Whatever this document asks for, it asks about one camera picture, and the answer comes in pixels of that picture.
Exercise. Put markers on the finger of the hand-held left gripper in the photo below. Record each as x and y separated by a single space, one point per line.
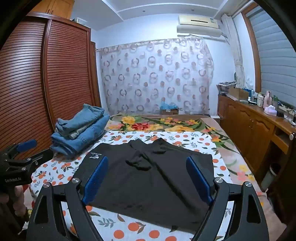
26 144
39 157

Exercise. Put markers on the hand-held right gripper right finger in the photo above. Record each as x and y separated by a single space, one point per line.
197 178

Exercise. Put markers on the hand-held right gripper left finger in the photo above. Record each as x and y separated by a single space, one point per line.
97 178

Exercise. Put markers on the black pants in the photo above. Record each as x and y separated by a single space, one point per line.
148 180

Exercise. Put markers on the person's left hand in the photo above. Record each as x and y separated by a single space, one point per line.
16 197

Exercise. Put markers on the floral blanket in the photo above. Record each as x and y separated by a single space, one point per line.
226 148

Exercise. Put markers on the brown louvered wardrobe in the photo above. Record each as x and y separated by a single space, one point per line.
30 92

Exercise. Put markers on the light blue folded jeans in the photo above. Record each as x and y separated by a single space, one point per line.
78 120

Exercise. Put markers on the orange print bed sheet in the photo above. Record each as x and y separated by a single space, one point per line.
129 227

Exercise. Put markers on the wooden sideboard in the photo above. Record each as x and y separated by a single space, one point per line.
245 125

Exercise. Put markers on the grey trash bin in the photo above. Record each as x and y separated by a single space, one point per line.
270 177

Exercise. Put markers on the small box with blue bag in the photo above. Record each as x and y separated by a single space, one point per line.
169 109

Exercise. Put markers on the open cardboard box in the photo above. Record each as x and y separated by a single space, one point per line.
238 93

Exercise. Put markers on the woven basket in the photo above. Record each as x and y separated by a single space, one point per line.
226 87

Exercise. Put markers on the pink tissue box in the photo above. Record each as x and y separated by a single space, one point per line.
270 110

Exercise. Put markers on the white round knob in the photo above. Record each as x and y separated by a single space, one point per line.
292 136

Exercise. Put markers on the white side curtain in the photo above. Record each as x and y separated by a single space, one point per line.
235 51

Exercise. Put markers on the grey window blind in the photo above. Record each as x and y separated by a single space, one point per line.
275 53

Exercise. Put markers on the white air conditioner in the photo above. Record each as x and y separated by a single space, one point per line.
198 24

